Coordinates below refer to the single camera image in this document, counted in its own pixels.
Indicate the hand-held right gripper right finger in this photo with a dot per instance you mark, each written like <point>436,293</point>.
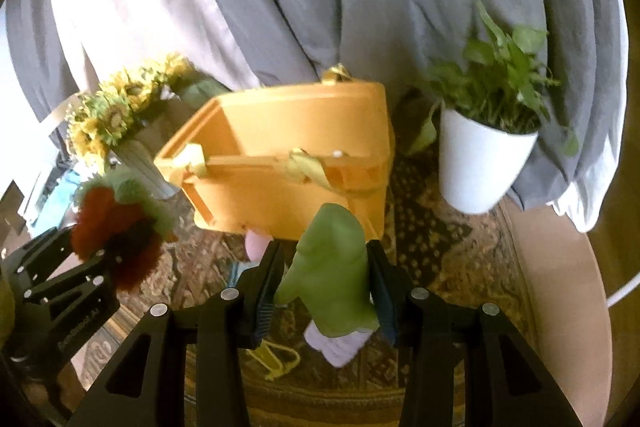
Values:
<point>384,302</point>

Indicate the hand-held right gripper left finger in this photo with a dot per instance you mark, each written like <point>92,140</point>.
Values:
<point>264,302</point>

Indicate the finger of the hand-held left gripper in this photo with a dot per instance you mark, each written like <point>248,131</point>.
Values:
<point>75,284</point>
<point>45,249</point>

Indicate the red and green plush toy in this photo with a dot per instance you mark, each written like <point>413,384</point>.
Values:
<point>120,227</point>

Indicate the yellow plastic basket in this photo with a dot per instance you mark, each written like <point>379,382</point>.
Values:
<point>280,157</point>

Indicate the pink soft toy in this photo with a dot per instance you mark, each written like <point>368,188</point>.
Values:
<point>257,243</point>

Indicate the patterned brown rug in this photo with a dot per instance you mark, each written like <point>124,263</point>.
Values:
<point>430,227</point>

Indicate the artificial sunflower bouquet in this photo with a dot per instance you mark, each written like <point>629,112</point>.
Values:
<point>125,107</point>

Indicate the white plant pot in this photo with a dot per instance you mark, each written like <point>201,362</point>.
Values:
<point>480,162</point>

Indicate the green leafy plant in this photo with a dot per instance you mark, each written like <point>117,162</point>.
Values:
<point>500,72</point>

